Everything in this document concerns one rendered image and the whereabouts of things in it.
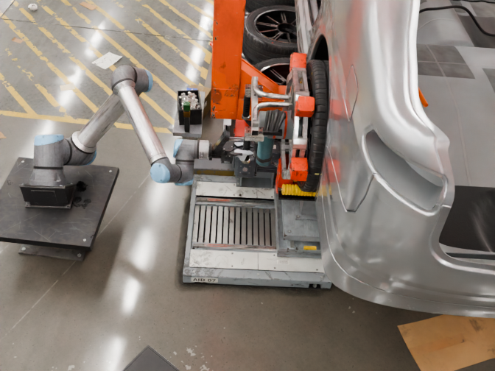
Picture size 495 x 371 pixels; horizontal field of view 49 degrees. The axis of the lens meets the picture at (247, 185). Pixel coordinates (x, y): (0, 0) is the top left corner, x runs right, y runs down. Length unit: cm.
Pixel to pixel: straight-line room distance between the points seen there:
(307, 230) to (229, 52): 108
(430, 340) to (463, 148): 106
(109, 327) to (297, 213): 120
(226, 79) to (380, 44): 142
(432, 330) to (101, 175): 204
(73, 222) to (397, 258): 180
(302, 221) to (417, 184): 146
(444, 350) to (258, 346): 98
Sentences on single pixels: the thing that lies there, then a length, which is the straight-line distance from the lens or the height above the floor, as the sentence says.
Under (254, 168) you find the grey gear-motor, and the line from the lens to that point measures 327.
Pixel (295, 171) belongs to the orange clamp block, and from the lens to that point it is 248.
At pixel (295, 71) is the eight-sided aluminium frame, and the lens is 266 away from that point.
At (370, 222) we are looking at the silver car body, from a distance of 183.
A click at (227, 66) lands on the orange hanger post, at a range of 306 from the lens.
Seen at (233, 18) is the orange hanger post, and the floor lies 118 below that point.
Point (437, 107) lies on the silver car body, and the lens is 279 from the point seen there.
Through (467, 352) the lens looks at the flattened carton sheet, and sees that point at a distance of 320.
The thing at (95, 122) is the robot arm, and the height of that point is 69.
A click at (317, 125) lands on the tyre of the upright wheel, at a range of 245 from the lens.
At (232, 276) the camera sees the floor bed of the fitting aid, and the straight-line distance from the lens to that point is 304.
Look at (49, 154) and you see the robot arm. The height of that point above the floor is 58.
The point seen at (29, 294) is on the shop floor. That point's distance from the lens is 320.
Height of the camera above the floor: 257
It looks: 45 degrees down
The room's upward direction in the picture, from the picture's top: 6 degrees clockwise
